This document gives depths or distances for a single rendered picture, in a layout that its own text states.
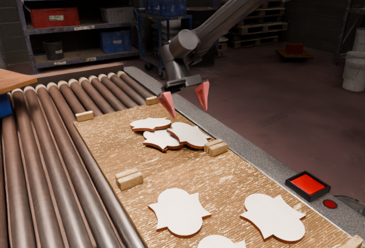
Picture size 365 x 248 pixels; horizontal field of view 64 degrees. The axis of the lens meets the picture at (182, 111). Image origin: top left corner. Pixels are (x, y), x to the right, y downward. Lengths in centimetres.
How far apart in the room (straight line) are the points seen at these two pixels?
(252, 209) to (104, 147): 46
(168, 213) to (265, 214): 20
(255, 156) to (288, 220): 28
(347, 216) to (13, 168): 85
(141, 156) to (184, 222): 28
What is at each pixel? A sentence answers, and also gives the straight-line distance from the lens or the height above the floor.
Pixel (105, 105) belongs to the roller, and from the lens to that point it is 122.
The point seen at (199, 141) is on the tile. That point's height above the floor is 96.
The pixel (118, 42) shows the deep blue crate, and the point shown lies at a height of 31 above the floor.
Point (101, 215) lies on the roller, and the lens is 71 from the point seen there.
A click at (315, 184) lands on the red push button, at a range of 82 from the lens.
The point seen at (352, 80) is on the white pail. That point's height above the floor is 14.
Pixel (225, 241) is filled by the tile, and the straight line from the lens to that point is 61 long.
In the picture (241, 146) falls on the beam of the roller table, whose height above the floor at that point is 92.
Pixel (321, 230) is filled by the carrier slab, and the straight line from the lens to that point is 70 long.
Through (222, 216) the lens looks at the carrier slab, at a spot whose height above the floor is 94.
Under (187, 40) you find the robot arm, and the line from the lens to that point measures 77.
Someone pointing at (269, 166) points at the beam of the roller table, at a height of 91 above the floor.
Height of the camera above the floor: 141
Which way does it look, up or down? 26 degrees down
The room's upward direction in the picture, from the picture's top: straight up
